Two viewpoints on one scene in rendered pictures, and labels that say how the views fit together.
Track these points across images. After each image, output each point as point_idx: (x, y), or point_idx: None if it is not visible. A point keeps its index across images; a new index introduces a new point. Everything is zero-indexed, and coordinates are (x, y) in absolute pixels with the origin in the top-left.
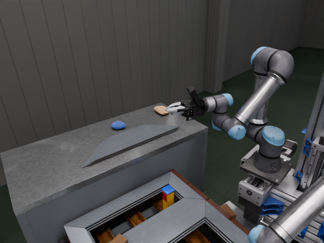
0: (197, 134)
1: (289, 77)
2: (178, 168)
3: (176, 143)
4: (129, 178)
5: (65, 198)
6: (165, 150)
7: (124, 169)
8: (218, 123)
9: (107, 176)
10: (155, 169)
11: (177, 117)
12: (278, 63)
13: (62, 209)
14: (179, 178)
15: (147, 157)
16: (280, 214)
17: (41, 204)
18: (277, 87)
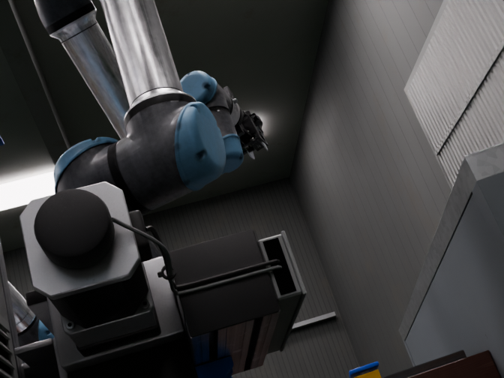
0: (459, 197)
1: (40, 17)
2: (503, 362)
3: (442, 239)
4: (441, 334)
5: (413, 336)
6: (441, 262)
7: (425, 303)
8: None
9: (418, 309)
10: (459, 328)
11: (250, 156)
12: None
13: (422, 361)
14: (412, 367)
15: (430, 277)
16: (20, 294)
17: (406, 334)
18: (65, 49)
